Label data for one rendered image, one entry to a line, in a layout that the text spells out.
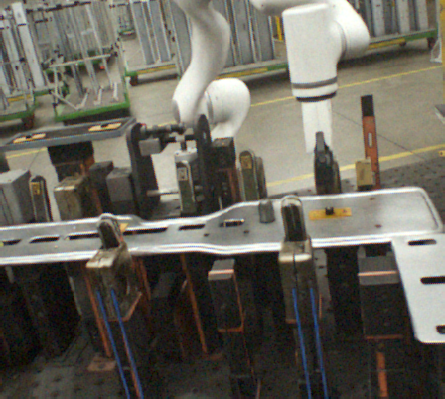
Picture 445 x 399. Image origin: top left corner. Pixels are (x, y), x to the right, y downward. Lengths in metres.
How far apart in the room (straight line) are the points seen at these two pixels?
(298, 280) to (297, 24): 0.43
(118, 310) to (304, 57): 0.56
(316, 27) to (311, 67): 0.07
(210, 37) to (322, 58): 0.49
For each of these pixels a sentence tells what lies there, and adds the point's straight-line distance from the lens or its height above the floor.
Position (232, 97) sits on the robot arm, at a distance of 1.56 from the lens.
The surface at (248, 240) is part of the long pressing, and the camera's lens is 1.05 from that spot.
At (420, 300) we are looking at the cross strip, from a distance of 0.84.
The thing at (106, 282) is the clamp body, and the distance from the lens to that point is 1.01.
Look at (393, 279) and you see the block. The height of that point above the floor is 0.98.
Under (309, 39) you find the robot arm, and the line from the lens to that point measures 0.97.
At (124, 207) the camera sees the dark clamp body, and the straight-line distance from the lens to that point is 1.36.
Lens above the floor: 1.47
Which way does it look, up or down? 18 degrees down
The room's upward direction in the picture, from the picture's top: 10 degrees counter-clockwise
